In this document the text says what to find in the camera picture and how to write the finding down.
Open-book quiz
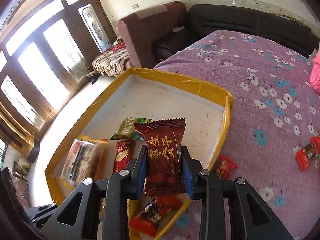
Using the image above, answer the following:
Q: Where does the maroon jujube candy packet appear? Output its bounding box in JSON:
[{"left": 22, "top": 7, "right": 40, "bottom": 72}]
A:
[{"left": 134, "top": 118, "right": 185, "bottom": 197}]

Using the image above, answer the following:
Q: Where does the red black candy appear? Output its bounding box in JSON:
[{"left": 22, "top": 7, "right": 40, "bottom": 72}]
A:
[
  {"left": 129, "top": 195, "right": 182, "bottom": 237},
  {"left": 295, "top": 136, "right": 319, "bottom": 172}
]

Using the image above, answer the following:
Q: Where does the white red snack sachet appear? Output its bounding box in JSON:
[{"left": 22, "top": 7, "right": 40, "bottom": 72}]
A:
[{"left": 60, "top": 137, "right": 108, "bottom": 188}]

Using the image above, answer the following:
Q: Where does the green snack packet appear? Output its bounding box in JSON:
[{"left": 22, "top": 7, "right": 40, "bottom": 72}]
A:
[{"left": 109, "top": 117, "right": 152, "bottom": 140}]

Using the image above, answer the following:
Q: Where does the wooden door with glass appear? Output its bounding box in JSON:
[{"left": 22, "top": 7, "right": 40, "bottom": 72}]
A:
[{"left": 1, "top": 0, "right": 116, "bottom": 139}]

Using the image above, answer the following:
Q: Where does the floral blanket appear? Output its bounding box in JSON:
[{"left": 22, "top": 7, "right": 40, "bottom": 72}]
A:
[{"left": 92, "top": 37, "right": 133, "bottom": 77}]

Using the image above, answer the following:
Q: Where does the pink sleeved water bottle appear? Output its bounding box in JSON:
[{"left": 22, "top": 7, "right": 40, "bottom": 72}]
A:
[{"left": 310, "top": 50, "right": 320, "bottom": 94}]

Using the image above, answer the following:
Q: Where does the purple floral tablecloth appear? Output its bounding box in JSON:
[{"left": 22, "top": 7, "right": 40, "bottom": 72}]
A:
[{"left": 157, "top": 30, "right": 319, "bottom": 239}]

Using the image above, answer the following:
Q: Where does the black leather sofa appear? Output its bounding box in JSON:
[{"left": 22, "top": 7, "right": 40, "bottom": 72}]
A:
[{"left": 151, "top": 4, "right": 319, "bottom": 62}]

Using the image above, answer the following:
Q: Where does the maroon armchair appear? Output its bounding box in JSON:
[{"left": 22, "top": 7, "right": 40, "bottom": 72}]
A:
[{"left": 116, "top": 1, "right": 187, "bottom": 68}]

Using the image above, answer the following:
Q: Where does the dark red candy packet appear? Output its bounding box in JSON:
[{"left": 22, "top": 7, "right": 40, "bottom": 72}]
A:
[{"left": 113, "top": 139, "right": 135, "bottom": 173}]

